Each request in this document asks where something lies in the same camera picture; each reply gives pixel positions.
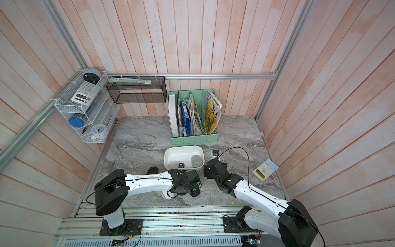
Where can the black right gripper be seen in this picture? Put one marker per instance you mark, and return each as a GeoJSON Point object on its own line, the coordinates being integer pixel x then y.
{"type": "Point", "coordinates": [207, 171]}

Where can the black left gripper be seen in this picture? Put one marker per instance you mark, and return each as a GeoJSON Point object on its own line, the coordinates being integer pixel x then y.
{"type": "Point", "coordinates": [187, 190]}

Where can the large black Lecoo mouse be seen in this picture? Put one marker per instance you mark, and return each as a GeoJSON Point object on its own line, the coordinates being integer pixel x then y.
{"type": "Point", "coordinates": [195, 192]}

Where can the white computer mouse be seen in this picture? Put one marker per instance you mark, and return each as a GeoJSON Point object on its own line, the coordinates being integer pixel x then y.
{"type": "Point", "coordinates": [165, 195]}

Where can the white plastic storage box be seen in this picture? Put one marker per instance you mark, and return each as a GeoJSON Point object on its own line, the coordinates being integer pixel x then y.
{"type": "Point", "coordinates": [175, 155]}

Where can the small black Lecoo mouse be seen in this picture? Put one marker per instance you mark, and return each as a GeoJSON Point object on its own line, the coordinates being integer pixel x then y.
{"type": "Point", "coordinates": [152, 170]}

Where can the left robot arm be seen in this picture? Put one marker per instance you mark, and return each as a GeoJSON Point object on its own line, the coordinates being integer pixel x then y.
{"type": "Point", "coordinates": [111, 191]}

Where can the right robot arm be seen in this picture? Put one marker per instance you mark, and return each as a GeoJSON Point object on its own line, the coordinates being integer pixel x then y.
{"type": "Point", "coordinates": [288, 221]}

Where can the grey computer mouse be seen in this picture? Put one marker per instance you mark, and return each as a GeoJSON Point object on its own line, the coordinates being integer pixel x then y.
{"type": "Point", "coordinates": [196, 161]}

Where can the grey papers bundle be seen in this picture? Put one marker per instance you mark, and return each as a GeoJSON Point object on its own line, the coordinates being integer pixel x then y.
{"type": "Point", "coordinates": [197, 127]}

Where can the small yellow calculator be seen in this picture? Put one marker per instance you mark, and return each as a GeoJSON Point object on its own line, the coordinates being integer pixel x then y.
{"type": "Point", "coordinates": [265, 170]}

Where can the green plastic file organizer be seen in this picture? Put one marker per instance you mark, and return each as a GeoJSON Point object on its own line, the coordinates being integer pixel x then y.
{"type": "Point", "coordinates": [199, 97]}

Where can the blue folder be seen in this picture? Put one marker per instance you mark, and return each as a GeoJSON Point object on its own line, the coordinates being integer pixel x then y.
{"type": "Point", "coordinates": [187, 129]}

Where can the yellow comic magazine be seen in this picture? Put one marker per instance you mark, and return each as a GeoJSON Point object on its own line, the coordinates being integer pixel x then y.
{"type": "Point", "coordinates": [212, 112]}

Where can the white binder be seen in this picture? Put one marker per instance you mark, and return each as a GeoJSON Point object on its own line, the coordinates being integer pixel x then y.
{"type": "Point", "coordinates": [172, 113]}

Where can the blue round lid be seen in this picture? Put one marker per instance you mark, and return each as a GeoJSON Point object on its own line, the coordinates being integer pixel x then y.
{"type": "Point", "coordinates": [76, 121]}

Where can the white desk calculator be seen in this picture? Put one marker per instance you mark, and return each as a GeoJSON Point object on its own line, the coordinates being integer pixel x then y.
{"type": "Point", "coordinates": [85, 94]}

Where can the round black white speaker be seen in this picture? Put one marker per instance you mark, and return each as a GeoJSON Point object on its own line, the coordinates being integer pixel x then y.
{"type": "Point", "coordinates": [91, 75]}

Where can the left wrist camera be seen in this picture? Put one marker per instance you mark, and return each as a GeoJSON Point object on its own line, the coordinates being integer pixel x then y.
{"type": "Point", "coordinates": [181, 166]}

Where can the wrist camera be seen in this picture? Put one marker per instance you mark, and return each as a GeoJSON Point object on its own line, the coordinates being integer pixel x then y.
{"type": "Point", "coordinates": [215, 153]}
{"type": "Point", "coordinates": [181, 166]}

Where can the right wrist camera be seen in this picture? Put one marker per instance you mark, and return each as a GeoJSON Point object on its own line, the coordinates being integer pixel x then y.
{"type": "Point", "coordinates": [215, 153]}

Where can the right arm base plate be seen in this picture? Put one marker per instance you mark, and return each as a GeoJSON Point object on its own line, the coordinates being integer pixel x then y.
{"type": "Point", "coordinates": [237, 223]}

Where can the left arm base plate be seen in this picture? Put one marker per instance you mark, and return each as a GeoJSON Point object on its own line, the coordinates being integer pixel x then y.
{"type": "Point", "coordinates": [130, 227]}

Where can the black wire mesh basket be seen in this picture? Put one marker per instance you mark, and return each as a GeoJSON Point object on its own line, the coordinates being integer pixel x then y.
{"type": "Point", "coordinates": [137, 90]}

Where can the white wire wall shelf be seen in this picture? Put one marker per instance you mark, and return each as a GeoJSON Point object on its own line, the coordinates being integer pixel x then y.
{"type": "Point", "coordinates": [101, 111]}

